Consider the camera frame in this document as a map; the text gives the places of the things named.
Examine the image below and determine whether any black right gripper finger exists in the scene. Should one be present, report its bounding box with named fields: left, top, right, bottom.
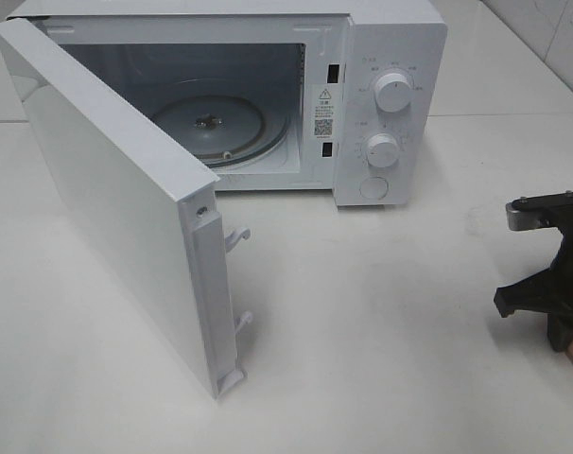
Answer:
left=547, top=315, right=573, bottom=352
left=494, top=276, right=573, bottom=320

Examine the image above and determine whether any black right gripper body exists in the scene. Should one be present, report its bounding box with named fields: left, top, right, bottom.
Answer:
left=506, top=191, right=573, bottom=303

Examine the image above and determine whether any round white door-release button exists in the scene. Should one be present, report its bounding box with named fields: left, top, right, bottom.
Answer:
left=359, top=177, right=389, bottom=201

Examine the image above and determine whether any white microwave door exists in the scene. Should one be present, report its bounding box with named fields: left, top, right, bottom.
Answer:
left=0, top=19, right=252, bottom=397

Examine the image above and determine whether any white lower timer knob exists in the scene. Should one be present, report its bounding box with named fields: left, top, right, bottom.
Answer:
left=366, top=133, right=400, bottom=168

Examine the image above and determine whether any white upper power knob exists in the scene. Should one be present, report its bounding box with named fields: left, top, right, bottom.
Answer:
left=372, top=68, right=413, bottom=114

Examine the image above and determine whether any white microwave oven body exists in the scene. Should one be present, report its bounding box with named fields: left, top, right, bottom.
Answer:
left=1, top=1, right=447, bottom=206

